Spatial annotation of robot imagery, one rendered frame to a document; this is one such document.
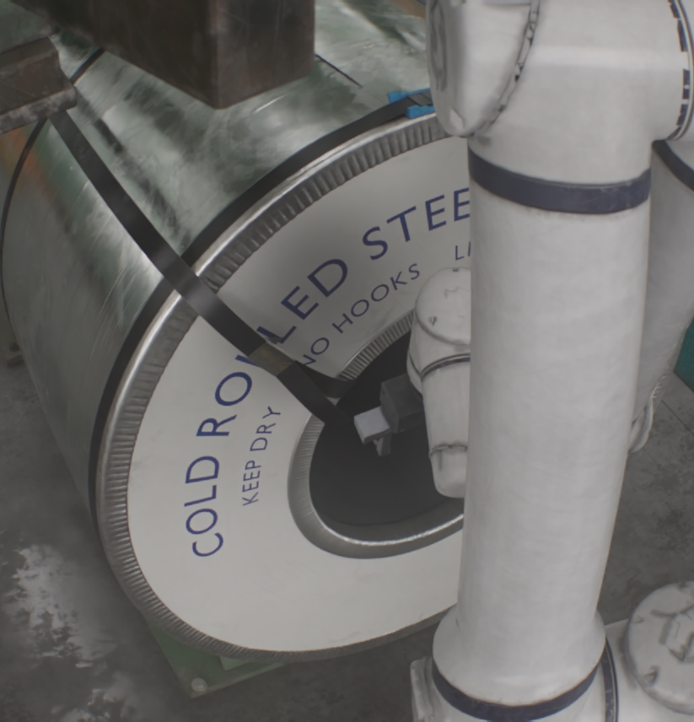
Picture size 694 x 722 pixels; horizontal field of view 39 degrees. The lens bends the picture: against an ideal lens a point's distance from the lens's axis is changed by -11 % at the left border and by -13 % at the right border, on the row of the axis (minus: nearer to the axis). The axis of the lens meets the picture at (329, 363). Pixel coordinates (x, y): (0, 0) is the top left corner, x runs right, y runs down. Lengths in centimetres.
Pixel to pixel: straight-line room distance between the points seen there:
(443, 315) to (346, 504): 90
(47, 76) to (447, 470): 55
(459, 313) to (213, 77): 74
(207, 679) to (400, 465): 69
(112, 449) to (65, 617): 114
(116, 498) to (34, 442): 145
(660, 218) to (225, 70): 46
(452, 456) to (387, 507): 93
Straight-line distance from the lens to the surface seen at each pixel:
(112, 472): 148
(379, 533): 190
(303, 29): 37
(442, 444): 105
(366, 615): 204
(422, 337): 109
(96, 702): 238
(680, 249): 76
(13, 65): 76
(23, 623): 255
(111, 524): 155
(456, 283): 108
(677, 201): 72
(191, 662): 238
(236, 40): 35
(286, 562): 178
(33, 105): 78
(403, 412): 124
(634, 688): 92
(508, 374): 64
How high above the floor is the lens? 202
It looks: 42 degrees down
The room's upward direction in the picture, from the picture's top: 3 degrees counter-clockwise
